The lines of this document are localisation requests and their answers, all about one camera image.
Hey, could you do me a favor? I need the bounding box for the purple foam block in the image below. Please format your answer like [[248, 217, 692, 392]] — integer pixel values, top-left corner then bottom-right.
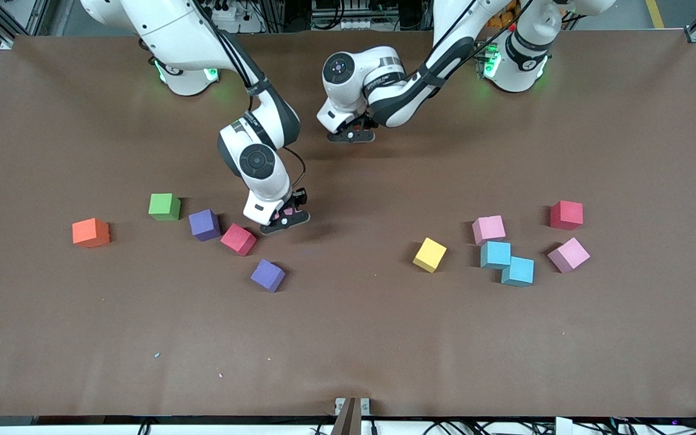
[[250, 259, 286, 293], [188, 208, 222, 242]]

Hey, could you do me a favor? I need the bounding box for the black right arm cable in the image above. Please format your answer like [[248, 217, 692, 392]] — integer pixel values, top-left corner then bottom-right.
[[280, 147, 306, 193]]

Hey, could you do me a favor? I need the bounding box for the yellow foam block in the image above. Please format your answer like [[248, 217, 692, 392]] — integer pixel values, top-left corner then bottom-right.
[[412, 237, 448, 274]]

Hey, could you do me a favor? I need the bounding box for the blue foam block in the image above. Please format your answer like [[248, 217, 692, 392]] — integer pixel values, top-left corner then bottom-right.
[[501, 256, 535, 288], [480, 240, 512, 270]]

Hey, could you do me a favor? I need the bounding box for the green foam block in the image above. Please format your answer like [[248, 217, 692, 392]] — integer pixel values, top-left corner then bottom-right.
[[148, 193, 182, 222]]

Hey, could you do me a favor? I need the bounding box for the metal mount bracket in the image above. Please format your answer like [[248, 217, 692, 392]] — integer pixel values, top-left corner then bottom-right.
[[331, 397, 372, 435]]

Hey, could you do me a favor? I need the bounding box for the red foam block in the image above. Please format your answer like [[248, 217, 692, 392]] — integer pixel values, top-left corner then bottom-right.
[[550, 200, 584, 231], [221, 223, 257, 257]]

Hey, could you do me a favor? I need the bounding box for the brown paper table cover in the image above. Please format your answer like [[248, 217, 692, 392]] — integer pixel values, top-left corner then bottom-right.
[[0, 30, 696, 419]]

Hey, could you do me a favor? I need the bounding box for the pile of orange objects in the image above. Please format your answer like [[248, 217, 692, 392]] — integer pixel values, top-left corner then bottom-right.
[[487, 0, 519, 28]]

